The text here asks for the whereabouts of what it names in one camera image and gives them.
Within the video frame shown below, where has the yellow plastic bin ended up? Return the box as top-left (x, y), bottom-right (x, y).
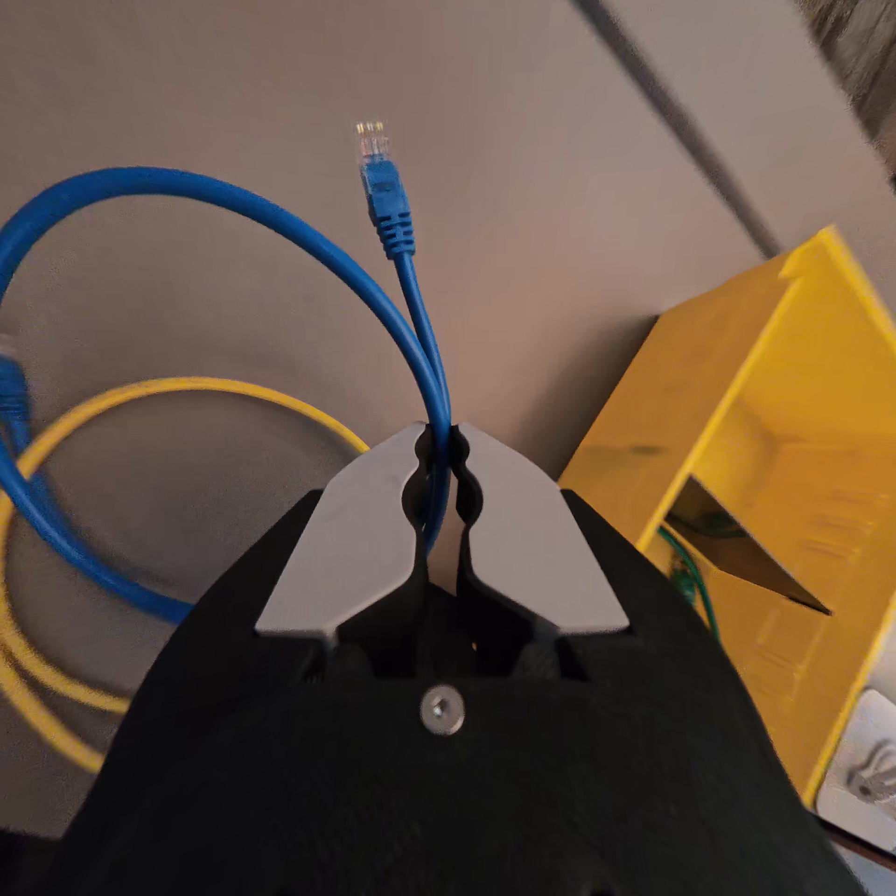
top-left (559, 224), bottom-right (896, 809)

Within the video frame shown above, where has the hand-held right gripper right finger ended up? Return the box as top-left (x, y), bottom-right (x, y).
top-left (450, 420), bottom-right (631, 638)

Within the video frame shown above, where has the black bin divider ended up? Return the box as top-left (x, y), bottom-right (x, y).
top-left (665, 476), bottom-right (834, 617)

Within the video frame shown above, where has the green ethernet cable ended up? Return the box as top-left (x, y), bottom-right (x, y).
top-left (658, 528), bottom-right (722, 641)

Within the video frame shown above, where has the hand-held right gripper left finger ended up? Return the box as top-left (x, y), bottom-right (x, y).
top-left (254, 420), bottom-right (431, 648)

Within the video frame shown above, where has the white hook plate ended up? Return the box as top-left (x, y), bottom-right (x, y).
top-left (815, 689), bottom-right (896, 851)

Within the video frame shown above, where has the yellow ethernet cable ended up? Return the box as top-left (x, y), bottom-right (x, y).
top-left (0, 378), bottom-right (371, 774)

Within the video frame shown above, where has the blue ethernet cable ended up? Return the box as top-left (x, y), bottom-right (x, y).
top-left (0, 119), bottom-right (452, 625)

